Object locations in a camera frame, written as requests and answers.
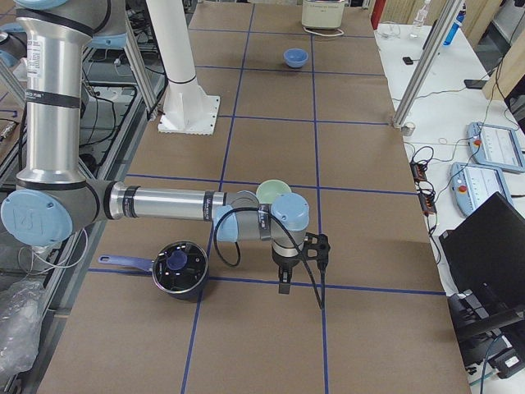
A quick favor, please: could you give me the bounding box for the lower teach pendant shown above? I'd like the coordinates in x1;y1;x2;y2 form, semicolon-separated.
450;162;513;217

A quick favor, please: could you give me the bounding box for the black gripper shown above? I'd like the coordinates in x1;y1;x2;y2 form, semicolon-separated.
272;253;300;295

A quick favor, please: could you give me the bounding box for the black laptop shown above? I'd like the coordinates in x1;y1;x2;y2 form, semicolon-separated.
439;192;524;306

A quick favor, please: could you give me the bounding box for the teach pendant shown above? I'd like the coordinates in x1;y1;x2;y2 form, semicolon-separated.
467;122;524;173
450;162;513;217

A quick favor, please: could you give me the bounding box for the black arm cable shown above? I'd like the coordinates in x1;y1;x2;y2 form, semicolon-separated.
212;203;327;310

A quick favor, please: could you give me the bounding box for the green bowl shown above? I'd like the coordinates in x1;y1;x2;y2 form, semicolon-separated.
256;179;291;204

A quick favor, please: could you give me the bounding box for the clear plastic bag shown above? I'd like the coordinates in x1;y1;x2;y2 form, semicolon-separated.
1;280;45;380

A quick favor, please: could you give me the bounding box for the white appliance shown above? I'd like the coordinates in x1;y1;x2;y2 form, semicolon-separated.
301;0;345;30

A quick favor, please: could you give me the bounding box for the blue saucepan with glass lid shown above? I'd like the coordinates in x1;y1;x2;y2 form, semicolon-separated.
98;241;209;300

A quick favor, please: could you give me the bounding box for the black phone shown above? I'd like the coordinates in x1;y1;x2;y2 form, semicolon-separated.
463;79;486;89

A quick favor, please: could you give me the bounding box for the upper teach pendant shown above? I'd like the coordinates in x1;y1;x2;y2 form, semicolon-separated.
467;122;524;173

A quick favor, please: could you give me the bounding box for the blue bowl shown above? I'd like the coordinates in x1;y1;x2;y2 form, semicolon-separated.
283;48;309;69

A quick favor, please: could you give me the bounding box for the white pedestal column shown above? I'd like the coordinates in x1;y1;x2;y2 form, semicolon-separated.
146;0;220;135

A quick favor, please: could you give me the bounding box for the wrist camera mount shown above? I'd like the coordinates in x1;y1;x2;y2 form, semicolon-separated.
303;232;331;273

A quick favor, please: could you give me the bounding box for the blue water bottle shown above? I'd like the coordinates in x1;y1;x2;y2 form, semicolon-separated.
443;2;467;46

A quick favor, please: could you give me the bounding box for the aluminium frame post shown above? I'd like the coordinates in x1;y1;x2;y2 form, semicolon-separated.
392;0;463;136

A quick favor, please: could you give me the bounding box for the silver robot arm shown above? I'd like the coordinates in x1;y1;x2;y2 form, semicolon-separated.
1;1;311;294

